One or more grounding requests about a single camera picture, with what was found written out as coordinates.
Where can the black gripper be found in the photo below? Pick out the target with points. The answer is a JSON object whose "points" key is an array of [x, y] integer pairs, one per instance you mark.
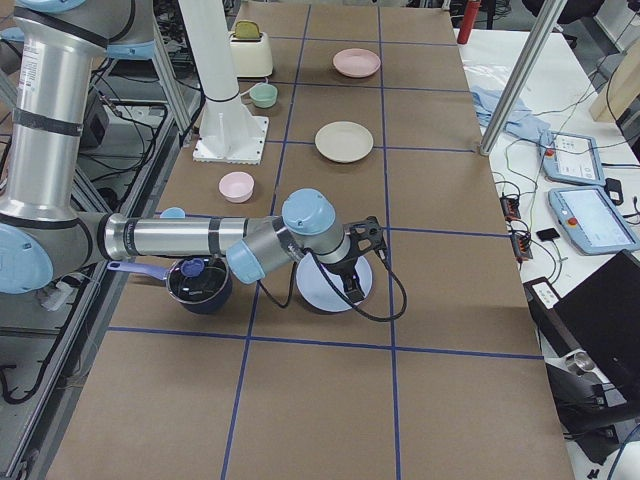
{"points": [[344, 270]]}

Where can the pink plate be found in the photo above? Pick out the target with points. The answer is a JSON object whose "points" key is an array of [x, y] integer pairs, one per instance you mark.
{"points": [[356, 62]]}

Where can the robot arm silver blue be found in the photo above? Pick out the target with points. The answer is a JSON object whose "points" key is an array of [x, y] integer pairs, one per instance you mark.
{"points": [[44, 238]]}

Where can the light blue plate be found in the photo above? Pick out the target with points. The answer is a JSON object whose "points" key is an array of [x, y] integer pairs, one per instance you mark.
{"points": [[317, 292]]}

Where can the cream plate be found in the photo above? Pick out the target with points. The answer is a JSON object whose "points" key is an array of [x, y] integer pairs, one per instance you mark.
{"points": [[344, 141]]}

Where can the dark blue pot with lid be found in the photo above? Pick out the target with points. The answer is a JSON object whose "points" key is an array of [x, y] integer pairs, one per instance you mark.
{"points": [[202, 285]]}

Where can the pink bowl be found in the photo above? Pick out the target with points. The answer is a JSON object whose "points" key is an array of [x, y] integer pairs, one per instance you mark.
{"points": [[236, 187]]}

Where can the light blue cup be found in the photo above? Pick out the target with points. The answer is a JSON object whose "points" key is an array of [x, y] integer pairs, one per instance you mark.
{"points": [[173, 213]]}

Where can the green bowl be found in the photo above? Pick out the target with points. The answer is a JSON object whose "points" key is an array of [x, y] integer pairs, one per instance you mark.
{"points": [[263, 95]]}

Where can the near teach pendant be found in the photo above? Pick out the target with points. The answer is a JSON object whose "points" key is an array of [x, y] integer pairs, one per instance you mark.
{"points": [[591, 220]]}

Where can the teach pendant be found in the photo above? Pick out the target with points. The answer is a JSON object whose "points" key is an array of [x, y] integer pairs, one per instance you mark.
{"points": [[591, 220], [571, 158]]}

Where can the far teach pendant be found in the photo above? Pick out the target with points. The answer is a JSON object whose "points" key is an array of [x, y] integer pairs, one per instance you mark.
{"points": [[571, 158]]}

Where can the cream toaster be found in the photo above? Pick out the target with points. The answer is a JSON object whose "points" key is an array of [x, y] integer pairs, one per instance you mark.
{"points": [[251, 50]]}

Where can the red bottle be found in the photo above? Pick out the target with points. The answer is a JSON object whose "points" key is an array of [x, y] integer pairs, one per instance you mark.
{"points": [[468, 21]]}

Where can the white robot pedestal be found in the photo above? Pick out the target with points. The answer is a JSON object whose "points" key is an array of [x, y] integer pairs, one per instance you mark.
{"points": [[228, 132]]}

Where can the aluminium frame post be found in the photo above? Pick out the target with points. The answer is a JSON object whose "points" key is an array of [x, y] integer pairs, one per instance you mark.
{"points": [[535, 42]]}

